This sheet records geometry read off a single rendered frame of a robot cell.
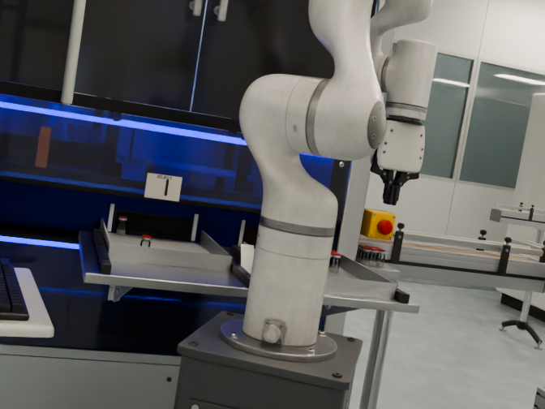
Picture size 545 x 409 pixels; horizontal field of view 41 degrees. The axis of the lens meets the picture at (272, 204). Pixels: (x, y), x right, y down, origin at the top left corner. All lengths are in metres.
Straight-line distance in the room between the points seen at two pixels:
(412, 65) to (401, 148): 0.17
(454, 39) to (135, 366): 5.89
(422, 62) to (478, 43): 5.98
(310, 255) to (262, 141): 0.19
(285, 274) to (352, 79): 0.31
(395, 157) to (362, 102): 0.44
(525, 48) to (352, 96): 6.72
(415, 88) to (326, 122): 0.45
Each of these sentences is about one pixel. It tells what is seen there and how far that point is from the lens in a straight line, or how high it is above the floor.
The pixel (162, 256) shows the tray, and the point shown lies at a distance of 1.56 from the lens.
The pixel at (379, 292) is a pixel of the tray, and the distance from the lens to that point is 1.59.
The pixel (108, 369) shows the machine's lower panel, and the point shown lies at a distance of 1.89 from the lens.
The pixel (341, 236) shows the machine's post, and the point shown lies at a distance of 1.94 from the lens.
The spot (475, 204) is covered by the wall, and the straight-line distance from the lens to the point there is 7.55.
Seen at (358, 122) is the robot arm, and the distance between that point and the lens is 1.07.
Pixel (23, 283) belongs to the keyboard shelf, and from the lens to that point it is 1.60.
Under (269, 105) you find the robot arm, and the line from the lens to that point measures 1.13.
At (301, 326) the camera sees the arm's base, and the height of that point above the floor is 0.90.
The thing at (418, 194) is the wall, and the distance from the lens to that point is 7.23.
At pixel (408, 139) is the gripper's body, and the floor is 1.22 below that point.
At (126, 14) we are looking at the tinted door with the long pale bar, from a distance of 1.80.
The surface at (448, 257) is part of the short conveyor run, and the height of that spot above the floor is 0.92.
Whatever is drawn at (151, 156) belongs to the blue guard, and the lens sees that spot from 1.79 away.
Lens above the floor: 1.18
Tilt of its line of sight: 5 degrees down
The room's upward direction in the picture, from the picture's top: 9 degrees clockwise
